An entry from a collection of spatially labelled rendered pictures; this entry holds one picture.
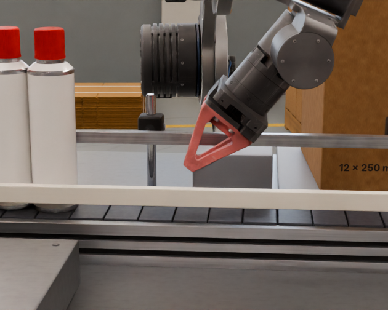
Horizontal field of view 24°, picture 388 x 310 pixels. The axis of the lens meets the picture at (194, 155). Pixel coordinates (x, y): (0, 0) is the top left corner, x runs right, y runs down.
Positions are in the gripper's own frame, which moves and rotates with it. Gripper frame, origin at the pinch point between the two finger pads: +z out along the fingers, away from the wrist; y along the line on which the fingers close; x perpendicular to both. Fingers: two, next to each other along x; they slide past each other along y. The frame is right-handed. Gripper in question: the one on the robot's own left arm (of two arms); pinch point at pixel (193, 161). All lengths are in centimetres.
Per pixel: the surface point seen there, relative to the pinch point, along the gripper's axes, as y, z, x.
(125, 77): -547, 111, -20
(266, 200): 3.9, -2.6, 8.6
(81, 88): -465, 118, -36
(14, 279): 21.9, 14.0, -7.9
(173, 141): -3.2, 0.3, -2.8
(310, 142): -3.0, -9.6, 9.2
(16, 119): 1.3, 8.6, -18.2
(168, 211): 0.6, 6.2, 1.5
